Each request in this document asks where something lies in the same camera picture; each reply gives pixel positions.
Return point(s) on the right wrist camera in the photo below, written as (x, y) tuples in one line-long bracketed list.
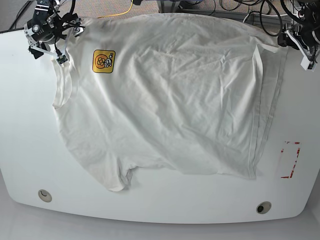
[(61, 59)]

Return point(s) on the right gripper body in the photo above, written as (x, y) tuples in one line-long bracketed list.
[(47, 27)]

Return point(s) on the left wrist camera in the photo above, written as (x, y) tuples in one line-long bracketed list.
[(307, 64)]

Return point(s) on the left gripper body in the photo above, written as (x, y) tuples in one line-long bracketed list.
[(307, 35)]

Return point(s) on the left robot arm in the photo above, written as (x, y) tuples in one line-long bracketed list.
[(306, 7)]

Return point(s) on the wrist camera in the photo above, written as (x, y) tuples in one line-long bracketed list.
[(307, 64), (61, 59)]

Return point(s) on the right table grommet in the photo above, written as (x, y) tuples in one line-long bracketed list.
[(263, 207)]

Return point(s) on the left table grommet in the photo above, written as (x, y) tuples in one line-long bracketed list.
[(45, 196)]

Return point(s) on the table grommet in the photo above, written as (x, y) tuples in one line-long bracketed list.
[(263, 207), (45, 196)]

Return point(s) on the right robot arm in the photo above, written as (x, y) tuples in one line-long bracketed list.
[(54, 49)]

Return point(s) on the red tape rectangle marking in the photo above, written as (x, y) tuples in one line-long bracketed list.
[(289, 156)]

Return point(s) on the aluminium table frame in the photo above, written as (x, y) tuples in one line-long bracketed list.
[(171, 6)]

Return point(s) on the white printed t-shirt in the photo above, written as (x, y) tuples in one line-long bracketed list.
[(191, 93)]

